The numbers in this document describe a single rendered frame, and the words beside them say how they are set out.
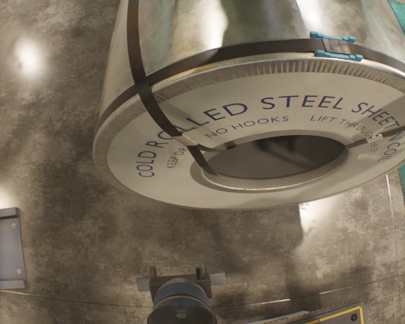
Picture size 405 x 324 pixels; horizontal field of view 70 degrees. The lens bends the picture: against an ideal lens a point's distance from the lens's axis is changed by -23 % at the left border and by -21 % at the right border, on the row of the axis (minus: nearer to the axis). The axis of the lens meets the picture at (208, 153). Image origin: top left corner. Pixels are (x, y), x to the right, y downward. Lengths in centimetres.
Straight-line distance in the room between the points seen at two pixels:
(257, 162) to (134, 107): 77
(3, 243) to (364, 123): 195
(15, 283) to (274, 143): 158
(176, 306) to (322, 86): 52
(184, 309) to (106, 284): 135
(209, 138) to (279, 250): 112
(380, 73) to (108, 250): 158
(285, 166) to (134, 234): 88
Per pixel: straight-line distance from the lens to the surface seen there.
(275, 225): 193
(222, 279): 78
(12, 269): 209
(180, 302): 58
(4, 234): 214
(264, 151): 146
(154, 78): 73
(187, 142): 81
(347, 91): 78
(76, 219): 196
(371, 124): 98
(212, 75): 67
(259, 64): 65
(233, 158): 140
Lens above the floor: 183
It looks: 67 degrees down
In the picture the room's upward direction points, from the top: 11 degrees clockwise
